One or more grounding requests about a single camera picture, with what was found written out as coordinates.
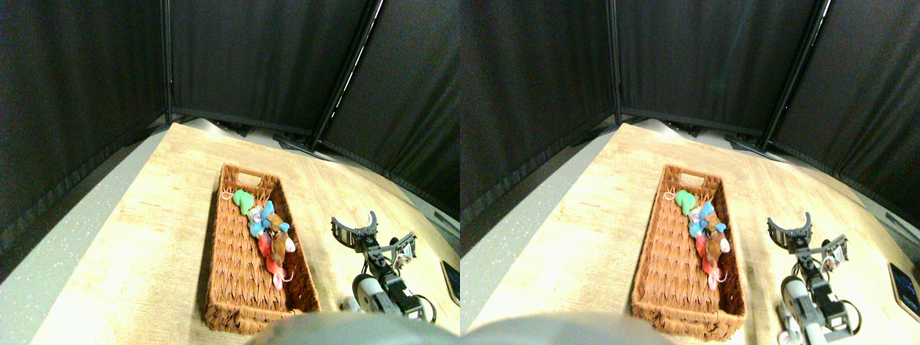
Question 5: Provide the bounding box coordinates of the black phone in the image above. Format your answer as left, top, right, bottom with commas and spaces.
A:
440, 259, 461, 304
888, 262, 920, 323

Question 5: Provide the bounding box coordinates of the black bracket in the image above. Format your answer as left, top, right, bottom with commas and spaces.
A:
819, 233, 852, 272

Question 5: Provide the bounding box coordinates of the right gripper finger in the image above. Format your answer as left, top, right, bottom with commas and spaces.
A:
358, 211, 380, 245
331, 218, 360, 247
792, 212, 814, 248
766, 218, 794, 249

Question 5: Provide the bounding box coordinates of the black wire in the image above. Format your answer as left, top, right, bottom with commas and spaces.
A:
413, 293, 438, 324
839, 299, 864, 336

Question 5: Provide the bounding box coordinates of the brown plush toy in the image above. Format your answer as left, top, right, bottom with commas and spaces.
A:
706, 229, 732, 262
267, 229, 297, 264

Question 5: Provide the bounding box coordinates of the brown wicker basket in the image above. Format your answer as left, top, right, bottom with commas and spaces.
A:
204, 164, 322, 335
631, 164, 748, 342

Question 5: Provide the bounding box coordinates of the black curtain stand foot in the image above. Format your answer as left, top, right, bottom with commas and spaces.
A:
205, 116, 249, 137
654, 116, 699, 137
724, 133, 784, 162
272, 132, 335, 160

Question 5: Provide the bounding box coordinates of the green toy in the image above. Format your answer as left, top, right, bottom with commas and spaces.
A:
221, 189, 257, 217
663, 189, 698, 217

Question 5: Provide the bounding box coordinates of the black curtain stand pole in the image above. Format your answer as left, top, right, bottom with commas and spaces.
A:
605, 0, 622, 126
159, 0, 174, 126
309, 0, 384, 147
760, 0, 832, 149

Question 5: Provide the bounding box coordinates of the red toy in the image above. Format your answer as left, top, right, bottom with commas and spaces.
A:
696, 234, 728, 291
257, 234, 293, 291

